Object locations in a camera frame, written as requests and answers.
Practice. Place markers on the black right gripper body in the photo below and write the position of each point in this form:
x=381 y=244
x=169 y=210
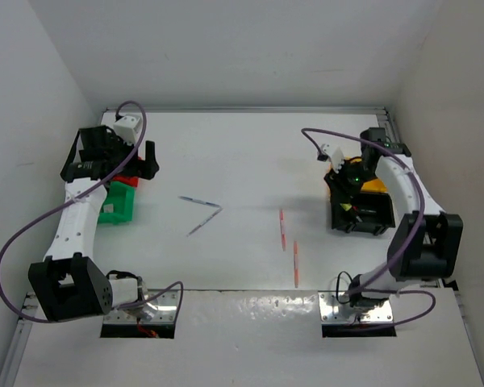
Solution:
x=349 y=179

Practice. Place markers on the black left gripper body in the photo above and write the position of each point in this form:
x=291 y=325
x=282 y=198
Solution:
x=118 y=151

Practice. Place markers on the yellow highlighter marker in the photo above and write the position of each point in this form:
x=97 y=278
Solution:
x=346 y=206

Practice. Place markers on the blue white pen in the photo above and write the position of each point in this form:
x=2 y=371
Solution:
x=199 y=201

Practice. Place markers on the orange pen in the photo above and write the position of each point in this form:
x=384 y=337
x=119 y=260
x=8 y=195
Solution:
x=282 y=229
x=295 y=263

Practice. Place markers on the small white eraser card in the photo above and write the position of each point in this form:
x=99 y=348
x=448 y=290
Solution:
x=108 y=208

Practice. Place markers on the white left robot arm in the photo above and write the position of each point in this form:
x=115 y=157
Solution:
x=67 y=282

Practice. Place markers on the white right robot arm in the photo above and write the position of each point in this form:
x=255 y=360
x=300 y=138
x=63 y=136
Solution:
x=426 y=237

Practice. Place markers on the red plastic bin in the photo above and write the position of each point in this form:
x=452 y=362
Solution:
x=131 y=181

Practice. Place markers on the yellow plastic bin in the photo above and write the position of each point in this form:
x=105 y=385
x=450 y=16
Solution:
x=353 y=179

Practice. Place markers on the black plastic bin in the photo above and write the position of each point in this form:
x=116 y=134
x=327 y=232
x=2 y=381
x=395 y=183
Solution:
x=350 y=221

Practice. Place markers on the green plastic bin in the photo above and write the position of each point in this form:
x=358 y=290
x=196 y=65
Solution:
x=122 y=197

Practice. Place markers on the grey purple pen lower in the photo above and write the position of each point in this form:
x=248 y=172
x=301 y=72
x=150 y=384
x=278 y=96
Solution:
x=204 y=222

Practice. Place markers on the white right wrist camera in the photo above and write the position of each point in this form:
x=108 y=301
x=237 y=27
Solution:
x=333 y=155

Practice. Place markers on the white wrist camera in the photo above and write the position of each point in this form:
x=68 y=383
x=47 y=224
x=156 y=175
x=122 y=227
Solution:
x=128 y=128
x=333 y=155

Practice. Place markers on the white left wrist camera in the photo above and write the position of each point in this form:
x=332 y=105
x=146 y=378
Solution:
x=128 y=128

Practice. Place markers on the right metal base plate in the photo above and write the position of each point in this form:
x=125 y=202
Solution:
x=334 y=313

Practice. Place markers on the metal base plate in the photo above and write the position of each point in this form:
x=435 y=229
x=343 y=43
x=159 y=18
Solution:
x=161 y=311
x=334 y=313

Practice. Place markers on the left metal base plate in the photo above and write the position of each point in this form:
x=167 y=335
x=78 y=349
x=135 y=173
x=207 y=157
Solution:
x=161 y=311

